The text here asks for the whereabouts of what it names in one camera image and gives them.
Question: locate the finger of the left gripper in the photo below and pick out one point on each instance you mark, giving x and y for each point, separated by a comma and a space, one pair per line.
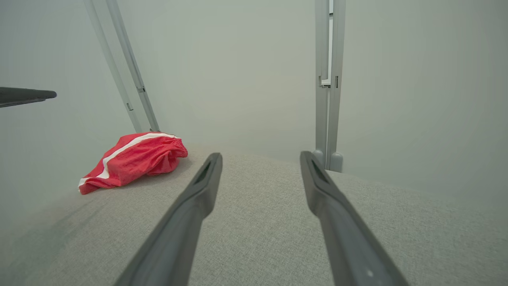
24, 96

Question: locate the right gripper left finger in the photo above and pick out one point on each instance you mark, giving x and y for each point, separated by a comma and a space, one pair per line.
174, 246

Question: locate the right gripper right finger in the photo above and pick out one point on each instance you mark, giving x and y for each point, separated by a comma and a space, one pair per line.
349, 246

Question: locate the red shorts white stripe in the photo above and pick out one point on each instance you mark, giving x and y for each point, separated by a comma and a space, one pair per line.
135, 163

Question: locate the grey post with bracket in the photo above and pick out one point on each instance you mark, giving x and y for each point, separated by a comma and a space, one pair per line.
133, 67

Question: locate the grey post with rounded feet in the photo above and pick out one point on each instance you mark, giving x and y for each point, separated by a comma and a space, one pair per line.
321, 119

